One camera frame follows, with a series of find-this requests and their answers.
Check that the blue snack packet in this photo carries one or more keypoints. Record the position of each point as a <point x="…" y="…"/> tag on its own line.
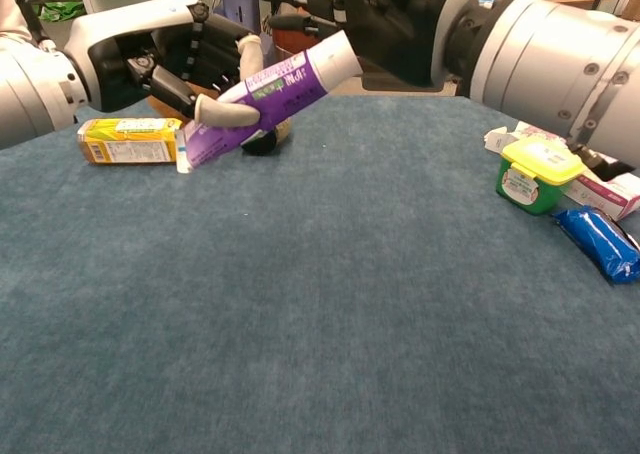
<point x="595" y="239"/>

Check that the purple white tube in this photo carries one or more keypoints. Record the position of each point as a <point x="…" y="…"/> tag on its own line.
<point x="280" y="89"/>

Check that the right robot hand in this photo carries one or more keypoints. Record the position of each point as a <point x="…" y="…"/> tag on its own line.
<point x="400" y="24"/>

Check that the green tub yellow lid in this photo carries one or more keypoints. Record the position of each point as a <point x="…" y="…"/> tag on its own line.
<point x="530" y="184"/>

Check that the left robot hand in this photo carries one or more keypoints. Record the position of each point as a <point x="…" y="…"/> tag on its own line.
<point x="150" y="24"/>

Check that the long floral pink box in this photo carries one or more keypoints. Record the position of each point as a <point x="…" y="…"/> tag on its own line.
<point x="602" y="194"/>

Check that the green bag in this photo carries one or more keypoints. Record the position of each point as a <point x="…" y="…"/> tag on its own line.
<point x="62" y="11"/>

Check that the brown capybara plush toy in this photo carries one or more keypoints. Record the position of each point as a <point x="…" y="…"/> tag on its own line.
<point x="167" y="111"/>

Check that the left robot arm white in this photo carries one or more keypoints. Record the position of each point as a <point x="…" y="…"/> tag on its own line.
<point x="30" y="89"/>

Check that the glass jar black lid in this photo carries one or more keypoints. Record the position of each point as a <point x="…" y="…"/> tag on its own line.
<point x="260" y="144"/>

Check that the blue felt table cover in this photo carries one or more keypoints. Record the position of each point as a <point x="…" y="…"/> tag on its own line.
<point x="320" y="324"/>

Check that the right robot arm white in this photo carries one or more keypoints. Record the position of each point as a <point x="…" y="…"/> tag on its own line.
<point x="550" y="59"/>

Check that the tea bottle yellow label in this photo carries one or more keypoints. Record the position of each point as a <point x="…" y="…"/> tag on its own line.
<point x="125" y="144"/>

